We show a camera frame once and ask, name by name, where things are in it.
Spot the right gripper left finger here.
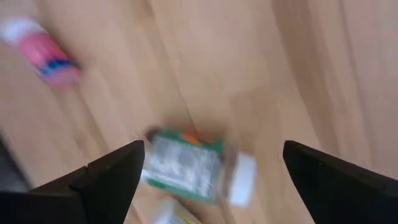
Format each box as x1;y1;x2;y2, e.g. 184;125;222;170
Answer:
0;139;146;224

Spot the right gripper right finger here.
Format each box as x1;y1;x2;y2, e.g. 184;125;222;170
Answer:
282;140;398;224

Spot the clear bottle with green label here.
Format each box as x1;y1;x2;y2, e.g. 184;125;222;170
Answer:
139;126;259;208

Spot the pink bottle with white cap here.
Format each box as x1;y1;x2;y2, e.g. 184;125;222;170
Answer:
0;17;83;90

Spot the white bottle with grey label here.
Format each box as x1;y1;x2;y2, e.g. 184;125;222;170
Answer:
146;198;203;224

